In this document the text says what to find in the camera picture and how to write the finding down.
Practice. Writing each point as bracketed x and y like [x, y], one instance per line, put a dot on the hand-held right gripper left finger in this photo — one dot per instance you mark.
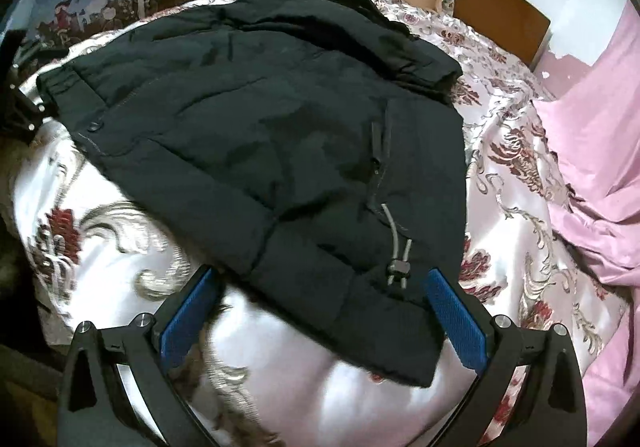
[187, 322]

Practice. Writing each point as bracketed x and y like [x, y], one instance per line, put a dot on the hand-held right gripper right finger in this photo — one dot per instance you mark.
[457, 322]

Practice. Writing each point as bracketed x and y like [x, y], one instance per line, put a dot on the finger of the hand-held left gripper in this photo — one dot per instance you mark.
[25, 112]

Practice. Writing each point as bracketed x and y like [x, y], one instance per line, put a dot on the black padded jacket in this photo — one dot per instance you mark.
[250, 152]

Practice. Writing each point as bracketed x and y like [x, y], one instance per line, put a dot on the person's left forearm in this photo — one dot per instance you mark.
[11, 187]

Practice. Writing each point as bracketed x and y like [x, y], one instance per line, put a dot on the floral satin bedspread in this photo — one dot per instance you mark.
[505, 187]

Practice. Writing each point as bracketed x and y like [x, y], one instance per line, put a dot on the pink curtain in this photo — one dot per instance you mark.
[600, 137]

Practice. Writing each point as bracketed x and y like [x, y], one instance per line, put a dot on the wooden headboard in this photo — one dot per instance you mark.
[500, 14]

